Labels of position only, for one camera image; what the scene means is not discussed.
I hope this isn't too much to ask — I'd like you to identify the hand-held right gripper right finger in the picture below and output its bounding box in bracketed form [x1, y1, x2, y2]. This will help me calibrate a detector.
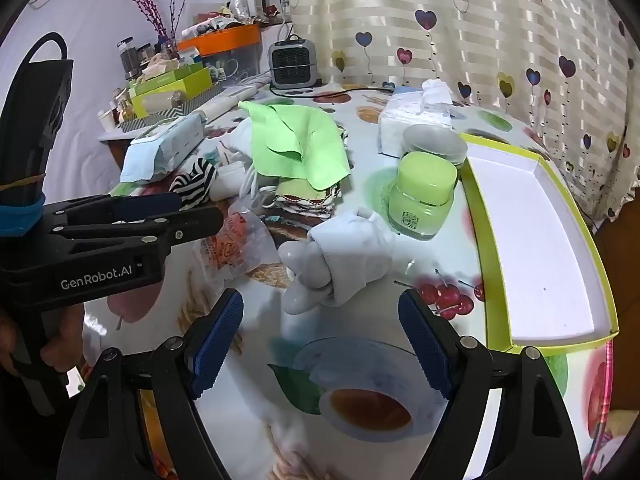
[397, 287, 583, 480]

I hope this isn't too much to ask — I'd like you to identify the pale blue wet wipes pack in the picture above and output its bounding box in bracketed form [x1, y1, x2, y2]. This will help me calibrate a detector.
[120, 112, 207, 183]

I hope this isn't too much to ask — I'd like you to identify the black heater cable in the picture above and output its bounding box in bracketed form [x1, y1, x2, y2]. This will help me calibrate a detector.
[270, 85, 396, 100]

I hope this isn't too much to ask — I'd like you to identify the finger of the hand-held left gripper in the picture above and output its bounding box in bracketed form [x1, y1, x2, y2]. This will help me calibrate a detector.
[44, 191, 183, 226]
[50, 206, 224, 261]

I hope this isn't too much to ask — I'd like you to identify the light green carton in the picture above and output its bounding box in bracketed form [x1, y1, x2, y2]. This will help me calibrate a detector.
[127, 65, 213, 116]

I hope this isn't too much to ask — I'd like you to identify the heart printed striped curtain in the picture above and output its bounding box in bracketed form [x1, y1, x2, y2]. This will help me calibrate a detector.
[280, 0, 640, 221]

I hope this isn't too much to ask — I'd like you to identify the black white striped sock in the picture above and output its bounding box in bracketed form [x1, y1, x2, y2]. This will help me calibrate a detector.
[169, 157, 217, 211]

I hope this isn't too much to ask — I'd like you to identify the red-trimmed patterned cloth stack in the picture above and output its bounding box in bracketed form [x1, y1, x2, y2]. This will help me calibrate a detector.
[260, 127, 353, 220]

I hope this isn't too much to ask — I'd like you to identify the green terry cloth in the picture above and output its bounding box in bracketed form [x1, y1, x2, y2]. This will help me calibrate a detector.
[237, 100, 352, 192]

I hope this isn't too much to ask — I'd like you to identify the white cloth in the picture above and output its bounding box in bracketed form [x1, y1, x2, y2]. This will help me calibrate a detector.
[210, 160, 251, 201]

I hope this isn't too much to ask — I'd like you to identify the white knit glove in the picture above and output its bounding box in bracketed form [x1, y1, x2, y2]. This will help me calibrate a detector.
[279, 210, 398, 317]

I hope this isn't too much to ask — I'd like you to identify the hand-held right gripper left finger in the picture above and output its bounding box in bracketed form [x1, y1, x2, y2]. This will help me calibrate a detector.
[65, 287, 246, 480]

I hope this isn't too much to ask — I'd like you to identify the person's left hand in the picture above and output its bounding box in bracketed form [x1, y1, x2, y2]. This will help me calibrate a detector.
[0, 304, 87, 377]

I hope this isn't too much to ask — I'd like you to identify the soft tissue pack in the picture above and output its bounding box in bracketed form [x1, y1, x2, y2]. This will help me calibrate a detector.
[376, 79, 455, 156]

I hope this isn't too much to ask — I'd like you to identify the green-edged white box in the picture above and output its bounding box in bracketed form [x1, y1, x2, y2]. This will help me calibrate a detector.
[457, 132, 621, 357]

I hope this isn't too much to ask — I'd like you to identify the purple twig decoration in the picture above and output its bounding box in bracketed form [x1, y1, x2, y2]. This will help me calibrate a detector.
[117, 0, 201, 56]

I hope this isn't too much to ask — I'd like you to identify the white paper roll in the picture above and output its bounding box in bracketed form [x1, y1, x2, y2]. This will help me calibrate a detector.
[197, 82, 261, 123]

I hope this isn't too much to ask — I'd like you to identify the grey lidded plastic container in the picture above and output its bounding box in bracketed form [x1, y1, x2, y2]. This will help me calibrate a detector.
[400, 124, 469, 167]

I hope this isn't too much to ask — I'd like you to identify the chevron patterned tray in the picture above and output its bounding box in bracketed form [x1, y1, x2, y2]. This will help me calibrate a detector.
[117, 82, 226, 133]

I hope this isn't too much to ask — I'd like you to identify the grey space heater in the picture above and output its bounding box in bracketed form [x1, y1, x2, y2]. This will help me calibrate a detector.
[267, 35, 322, 90]

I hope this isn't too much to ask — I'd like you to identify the glass jar with black lid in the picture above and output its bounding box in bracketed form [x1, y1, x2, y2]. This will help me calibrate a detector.
[116, 36, 138, 81]

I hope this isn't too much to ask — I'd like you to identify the fruit printed tablecloth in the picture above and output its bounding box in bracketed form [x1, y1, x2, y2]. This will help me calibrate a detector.
[80, 80, 621, 480]

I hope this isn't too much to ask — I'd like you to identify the orange-lidded storage box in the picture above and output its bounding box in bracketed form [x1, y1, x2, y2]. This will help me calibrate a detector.
[177, 24, 263, 86]

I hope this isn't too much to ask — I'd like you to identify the red printed plastic bag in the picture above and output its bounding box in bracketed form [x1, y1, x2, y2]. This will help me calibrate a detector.
[192, 200, 281, 288]

